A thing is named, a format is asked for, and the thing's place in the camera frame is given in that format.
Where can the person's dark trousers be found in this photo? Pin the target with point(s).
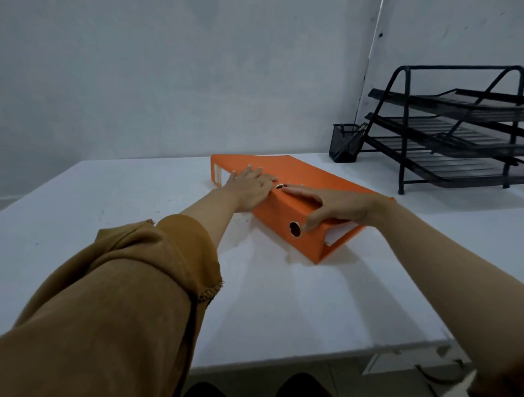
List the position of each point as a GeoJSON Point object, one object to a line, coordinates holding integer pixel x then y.
{"type": "Point", "coordinates": [303, 386]}

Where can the orange lever arch binder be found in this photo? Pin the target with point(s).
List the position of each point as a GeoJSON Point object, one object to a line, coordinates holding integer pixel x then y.
{"type": "Point", "coordinates": [299, 171]}

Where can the brown left sleeve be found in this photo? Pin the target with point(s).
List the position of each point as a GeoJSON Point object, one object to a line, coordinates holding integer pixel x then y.
{"type": "Point", "coordinates": [106, 319]}

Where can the black metal tray rack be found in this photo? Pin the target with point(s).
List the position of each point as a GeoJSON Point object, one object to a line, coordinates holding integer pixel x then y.
{"type": "Point", "coordinates": [442, 163]}

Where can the stack of white papers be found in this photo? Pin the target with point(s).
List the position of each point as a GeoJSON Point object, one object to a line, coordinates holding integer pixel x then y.
{"type": "Point", "coordinates": [337, 233]}

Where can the person's left hand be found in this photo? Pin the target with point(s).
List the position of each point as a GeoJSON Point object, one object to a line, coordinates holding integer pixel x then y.
{"type": "Point", "coordinates": [249, 190]}

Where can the white wall conduit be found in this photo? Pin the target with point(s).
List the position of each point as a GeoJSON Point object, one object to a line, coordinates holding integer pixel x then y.
{"type": "Point", "coordinates": [370, 49]}

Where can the person's right forearm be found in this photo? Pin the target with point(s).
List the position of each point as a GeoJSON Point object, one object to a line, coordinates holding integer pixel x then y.
{"type": "Point", "coordinates": [458, 278]}

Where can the black mesh pen holder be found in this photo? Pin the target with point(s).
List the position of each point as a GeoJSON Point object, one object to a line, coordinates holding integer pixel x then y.
{"type": "Point", "coordinates": [346, 145]}

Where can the person's right hand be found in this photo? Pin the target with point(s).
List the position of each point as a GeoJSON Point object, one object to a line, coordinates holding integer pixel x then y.
{"type": "Point", "coordinates": [352, 206]}

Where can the person's left forearm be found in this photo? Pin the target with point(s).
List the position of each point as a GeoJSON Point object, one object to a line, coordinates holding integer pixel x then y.
{"type": "Point", "coordinates": [211, 216]}

